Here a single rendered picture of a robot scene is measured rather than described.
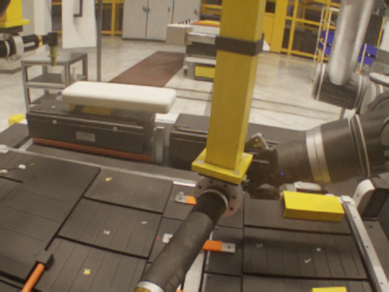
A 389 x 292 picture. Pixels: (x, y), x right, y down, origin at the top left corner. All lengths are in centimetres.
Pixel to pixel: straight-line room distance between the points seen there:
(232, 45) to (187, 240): 27
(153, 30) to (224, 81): 919
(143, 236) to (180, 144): 32
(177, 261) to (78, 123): 64
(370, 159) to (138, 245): 46
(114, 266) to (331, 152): 44
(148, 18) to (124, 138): 880
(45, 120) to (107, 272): 58
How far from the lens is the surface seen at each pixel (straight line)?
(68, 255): 61
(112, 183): 78
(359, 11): 125
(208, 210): 46
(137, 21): 972
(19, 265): 62
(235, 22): 40
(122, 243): 62
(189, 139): 83
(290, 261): 64
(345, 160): 48
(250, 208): 74
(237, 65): 41
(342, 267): 68
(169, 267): 38
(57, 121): 97
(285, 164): 51
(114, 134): 89
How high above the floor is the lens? 146
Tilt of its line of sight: 28 degrees down
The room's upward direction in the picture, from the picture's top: 6 degrees clockwise
